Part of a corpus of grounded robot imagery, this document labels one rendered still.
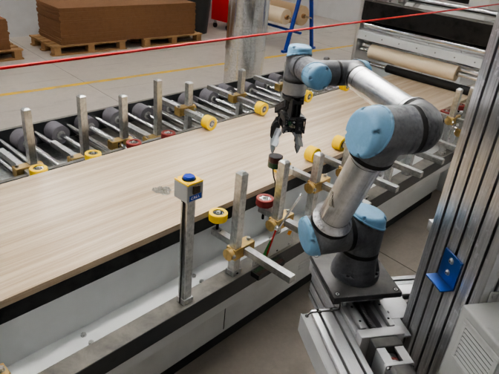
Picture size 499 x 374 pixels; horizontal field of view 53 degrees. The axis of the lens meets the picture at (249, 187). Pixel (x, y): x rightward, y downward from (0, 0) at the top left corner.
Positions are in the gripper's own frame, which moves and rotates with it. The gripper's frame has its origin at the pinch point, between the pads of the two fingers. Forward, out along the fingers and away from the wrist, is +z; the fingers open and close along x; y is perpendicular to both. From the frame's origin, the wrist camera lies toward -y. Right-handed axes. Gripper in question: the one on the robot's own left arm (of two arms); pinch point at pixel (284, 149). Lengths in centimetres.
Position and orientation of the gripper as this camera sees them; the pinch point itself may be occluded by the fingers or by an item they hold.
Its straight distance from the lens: 170.9
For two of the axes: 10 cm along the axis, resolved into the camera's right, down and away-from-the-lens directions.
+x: 9.7, -0.3, 2.3
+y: 2.2, 4.8, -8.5
